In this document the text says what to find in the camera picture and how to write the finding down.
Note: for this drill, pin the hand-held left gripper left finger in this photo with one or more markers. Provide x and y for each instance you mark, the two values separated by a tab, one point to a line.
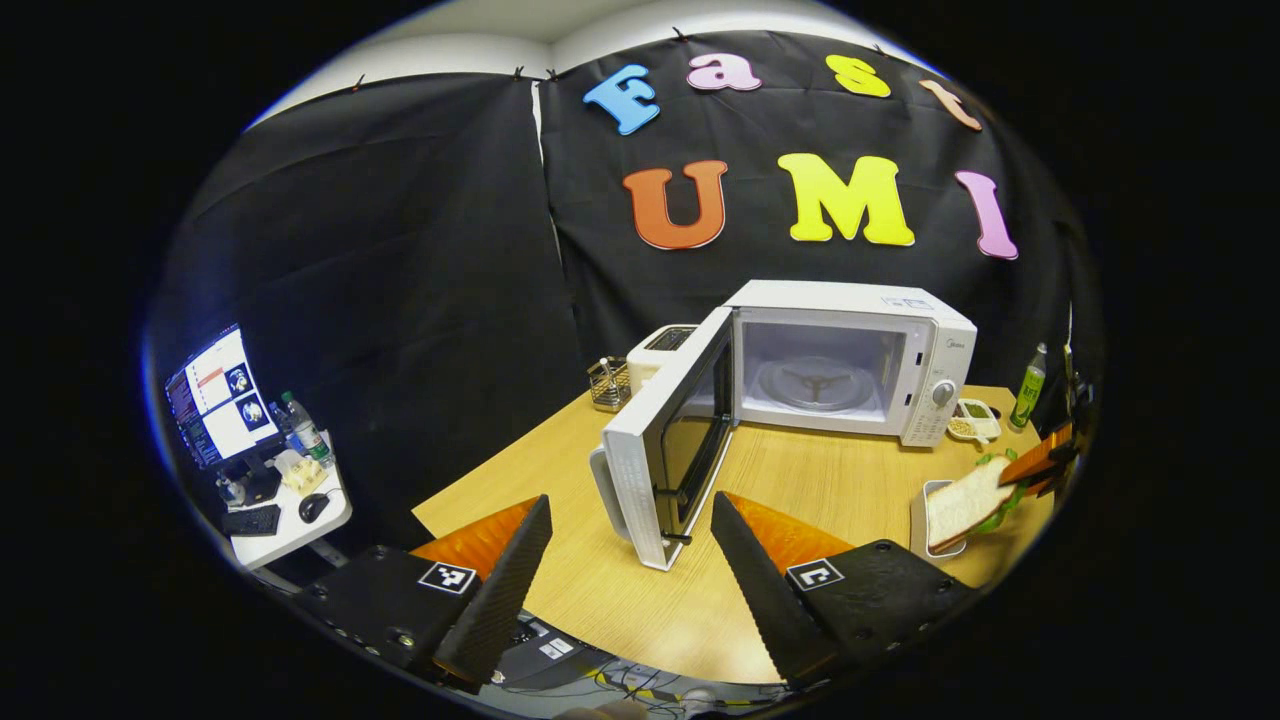
495	600

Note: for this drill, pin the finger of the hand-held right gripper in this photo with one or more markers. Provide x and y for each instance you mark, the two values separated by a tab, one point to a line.
1035	462
1052	486

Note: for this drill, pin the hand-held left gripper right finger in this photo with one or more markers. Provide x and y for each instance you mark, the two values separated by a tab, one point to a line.
765	590

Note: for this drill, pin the sandwich with lettuce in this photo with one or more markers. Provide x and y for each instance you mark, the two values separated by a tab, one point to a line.
965	505

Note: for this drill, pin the white microwave oven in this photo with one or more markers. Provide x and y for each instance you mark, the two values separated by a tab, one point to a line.
850	300

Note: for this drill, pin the green drink bottle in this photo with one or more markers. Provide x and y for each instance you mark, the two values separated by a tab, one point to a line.
1028	392

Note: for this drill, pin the divided dish of beans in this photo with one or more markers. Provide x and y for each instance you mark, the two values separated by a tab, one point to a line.
972	420

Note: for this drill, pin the white rectangular dish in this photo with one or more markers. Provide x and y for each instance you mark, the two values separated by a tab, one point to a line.
918	520

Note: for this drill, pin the black computer mouse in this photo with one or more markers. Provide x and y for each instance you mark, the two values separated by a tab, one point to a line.
313	507

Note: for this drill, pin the glass turntable plate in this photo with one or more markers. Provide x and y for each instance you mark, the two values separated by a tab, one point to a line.
815	385

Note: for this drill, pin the white side desk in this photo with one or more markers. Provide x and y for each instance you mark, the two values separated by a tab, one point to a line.
290	535

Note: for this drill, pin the clear water bottle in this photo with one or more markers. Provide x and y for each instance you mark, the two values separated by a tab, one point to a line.
306	432

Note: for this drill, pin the black keyboard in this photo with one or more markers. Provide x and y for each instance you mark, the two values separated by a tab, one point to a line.
252	520

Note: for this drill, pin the white toaster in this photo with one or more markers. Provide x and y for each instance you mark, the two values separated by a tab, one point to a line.
650	360

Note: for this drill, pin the computer monitor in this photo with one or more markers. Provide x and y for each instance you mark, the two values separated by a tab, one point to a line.
220	395

